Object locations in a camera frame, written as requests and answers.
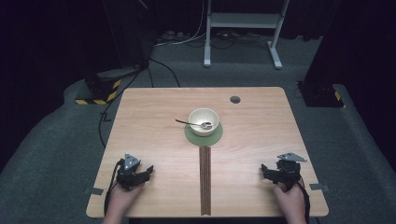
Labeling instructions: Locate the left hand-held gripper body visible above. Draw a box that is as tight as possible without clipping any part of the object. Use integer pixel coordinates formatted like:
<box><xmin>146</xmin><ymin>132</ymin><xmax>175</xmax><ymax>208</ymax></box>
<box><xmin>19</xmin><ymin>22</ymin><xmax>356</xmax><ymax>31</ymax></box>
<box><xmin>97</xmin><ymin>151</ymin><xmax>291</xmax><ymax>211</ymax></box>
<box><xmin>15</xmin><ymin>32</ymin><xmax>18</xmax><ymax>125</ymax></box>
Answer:
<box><xmin>115</xmin><ymin>152</ymin><xmax>148</xmax><ymax>191</ymax></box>

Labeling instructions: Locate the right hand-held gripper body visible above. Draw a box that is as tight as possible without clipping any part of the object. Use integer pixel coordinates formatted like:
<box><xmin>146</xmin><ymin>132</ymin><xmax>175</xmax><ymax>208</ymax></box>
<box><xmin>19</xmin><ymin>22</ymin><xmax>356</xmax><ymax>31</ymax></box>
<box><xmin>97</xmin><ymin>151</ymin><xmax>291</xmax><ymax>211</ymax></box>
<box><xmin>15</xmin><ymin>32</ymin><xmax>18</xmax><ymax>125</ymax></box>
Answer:
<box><xmin>274</xmin><ymin>151</ymin><xmax>308</xmax><ymax>191</ymax></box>

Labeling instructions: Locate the cream ceramic bowl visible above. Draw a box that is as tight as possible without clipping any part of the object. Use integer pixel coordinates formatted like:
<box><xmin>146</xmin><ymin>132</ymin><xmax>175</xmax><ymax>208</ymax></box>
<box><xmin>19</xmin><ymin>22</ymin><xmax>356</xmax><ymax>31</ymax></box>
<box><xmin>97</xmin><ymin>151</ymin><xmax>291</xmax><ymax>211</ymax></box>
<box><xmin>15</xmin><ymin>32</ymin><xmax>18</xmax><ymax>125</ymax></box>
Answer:
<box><xmin>188</xmin><ymin>107</ymin><xmax>220</xmax><ymax>137</ymax></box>

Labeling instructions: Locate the grey tape strip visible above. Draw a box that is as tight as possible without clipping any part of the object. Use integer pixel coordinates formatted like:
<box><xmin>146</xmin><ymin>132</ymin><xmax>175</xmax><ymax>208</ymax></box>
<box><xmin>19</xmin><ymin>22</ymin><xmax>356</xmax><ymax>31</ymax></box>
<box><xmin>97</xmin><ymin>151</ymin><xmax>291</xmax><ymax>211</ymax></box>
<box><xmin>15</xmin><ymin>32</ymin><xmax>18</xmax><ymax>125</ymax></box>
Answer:
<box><xmin>309</xmin><ymin>183</ymin><xmax>331</xmax><ymax>192</ymax></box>
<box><xmin>83</xmin><ymin>187</ymin><xmax>105</xmax><ymax>197</ymax></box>

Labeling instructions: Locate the green round coaster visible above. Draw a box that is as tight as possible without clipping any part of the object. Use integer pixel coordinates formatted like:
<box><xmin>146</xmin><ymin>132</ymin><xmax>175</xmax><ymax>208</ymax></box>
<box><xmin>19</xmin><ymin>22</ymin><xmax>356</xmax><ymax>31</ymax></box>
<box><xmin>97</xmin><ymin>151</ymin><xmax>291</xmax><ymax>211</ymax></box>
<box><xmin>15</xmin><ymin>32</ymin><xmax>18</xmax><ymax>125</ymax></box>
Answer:
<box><xmin>184</xmin><ymin>121</ymin><xmax>224</xmax><ymax>147</ymax></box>

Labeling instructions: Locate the metal spoon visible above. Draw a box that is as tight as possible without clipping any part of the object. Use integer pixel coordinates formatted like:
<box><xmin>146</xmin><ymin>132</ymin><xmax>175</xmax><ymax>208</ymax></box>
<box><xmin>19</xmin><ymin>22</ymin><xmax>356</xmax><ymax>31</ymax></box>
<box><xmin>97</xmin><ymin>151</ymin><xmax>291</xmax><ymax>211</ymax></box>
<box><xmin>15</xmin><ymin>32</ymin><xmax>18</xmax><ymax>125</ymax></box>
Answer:
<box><xmin>175</xmin><ymin>119</ymin><xmax>214</xmax><ymax>131</ymax></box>

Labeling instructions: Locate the black yellow striped stand base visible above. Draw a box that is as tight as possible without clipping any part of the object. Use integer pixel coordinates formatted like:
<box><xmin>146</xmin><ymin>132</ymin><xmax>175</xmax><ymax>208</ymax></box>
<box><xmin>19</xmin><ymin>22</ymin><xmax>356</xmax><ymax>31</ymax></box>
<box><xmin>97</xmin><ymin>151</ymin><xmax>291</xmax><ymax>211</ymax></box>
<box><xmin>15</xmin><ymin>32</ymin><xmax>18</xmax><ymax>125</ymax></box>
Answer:
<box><xmin>75</xmin><ymin>70</ymin><xmax>123</xmax><ymax>106</ymax></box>

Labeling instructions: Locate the power strip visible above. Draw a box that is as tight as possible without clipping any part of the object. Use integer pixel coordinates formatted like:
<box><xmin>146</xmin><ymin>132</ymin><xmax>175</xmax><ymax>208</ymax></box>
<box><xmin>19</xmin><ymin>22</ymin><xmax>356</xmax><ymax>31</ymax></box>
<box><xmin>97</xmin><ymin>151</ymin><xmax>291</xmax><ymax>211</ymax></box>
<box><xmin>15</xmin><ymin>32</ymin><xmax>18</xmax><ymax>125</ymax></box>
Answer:
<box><xmin>156</xmin><ymin>30</ymin><xmax>189</xmax><ymax>44</ymax></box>

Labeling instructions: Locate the white metal stand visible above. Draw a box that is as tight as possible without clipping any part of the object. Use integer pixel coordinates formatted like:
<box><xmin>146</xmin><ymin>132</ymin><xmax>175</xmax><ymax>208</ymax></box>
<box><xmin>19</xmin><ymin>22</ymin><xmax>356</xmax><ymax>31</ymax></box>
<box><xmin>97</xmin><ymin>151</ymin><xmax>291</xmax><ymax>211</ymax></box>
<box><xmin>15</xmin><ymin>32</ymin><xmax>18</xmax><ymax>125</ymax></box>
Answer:
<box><xmin>203</xmin><ymin>0</ymin><xmax>291</xmax><ymax>70</ymax></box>

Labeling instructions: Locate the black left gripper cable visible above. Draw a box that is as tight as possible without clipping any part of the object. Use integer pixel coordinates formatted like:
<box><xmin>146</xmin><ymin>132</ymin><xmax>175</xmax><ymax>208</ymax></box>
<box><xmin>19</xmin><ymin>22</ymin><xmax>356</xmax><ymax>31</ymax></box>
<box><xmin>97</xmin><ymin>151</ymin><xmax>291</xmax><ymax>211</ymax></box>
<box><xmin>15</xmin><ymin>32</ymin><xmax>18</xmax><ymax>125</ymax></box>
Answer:
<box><xmin>104</xmin><ymin>158</ymin><xmax>125</xmax><ymax>217</ymax></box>

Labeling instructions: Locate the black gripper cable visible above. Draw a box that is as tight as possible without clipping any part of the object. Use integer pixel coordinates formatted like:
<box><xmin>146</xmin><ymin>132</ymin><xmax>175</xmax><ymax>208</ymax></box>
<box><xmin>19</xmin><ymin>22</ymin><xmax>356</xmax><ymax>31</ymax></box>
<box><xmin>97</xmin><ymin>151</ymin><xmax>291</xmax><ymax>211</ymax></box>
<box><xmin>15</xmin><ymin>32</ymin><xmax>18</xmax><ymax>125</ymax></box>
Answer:
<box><xmin>295</xmin><ymin>175</ymin><xmax>312</xmax><ymax>224</ymax></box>
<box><xmin>104</xmin><ymin>158</ymin><xmax>125</xmax><ymax>217</ymax></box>

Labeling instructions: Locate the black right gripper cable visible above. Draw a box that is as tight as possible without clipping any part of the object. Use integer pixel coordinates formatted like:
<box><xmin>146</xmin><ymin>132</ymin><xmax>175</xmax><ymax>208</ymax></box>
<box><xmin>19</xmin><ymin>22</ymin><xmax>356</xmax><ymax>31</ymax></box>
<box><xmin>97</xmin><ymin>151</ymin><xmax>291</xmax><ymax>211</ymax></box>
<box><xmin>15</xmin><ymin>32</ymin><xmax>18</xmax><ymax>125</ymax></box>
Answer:
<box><xmin>295</xmin><ymin>175</ymin><xmax>312</xmax><ymax>224</ymax></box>

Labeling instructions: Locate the long black floor cable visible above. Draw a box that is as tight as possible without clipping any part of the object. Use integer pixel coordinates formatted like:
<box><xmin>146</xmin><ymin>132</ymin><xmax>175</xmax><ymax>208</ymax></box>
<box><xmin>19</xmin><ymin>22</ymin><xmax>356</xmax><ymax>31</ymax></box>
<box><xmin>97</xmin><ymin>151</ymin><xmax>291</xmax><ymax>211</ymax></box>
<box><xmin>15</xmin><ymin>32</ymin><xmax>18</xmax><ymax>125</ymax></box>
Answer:
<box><xmin>98</xmin><ymin>63</ymin><xmax>149</xmax><ymax>148</ymax></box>

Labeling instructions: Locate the short black floor cable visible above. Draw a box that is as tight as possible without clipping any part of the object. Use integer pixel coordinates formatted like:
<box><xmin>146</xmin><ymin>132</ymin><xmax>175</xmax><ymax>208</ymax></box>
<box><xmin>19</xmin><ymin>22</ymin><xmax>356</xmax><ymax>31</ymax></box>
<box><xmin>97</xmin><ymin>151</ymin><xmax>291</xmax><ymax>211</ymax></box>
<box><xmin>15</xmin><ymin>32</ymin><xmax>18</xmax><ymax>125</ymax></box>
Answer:
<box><xmin>148</xmin><ymin>57</ymin><xmax>181</xmax><ymax>89</ymax></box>

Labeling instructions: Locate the white floor cable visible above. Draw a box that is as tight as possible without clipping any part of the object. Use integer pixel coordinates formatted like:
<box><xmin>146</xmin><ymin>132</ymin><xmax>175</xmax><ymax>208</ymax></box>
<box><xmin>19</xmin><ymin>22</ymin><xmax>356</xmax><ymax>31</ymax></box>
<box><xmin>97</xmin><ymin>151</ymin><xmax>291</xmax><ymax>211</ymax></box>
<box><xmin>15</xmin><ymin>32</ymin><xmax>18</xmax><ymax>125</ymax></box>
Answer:
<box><xmin>153</xmin><ymin>0</ymin><xmax>208</xmax><ymax>48</ymax></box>

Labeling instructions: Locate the black cable bundle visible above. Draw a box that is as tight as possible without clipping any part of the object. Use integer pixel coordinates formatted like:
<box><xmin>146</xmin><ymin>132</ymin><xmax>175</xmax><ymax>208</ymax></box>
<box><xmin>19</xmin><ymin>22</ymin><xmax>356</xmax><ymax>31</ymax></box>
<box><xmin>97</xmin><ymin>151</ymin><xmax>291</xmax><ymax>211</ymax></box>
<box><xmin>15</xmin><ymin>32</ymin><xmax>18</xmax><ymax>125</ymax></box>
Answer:
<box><xmin>186</xmin><ymin>30</ymin><xmax>273</xmax><ymax>50</ymax></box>

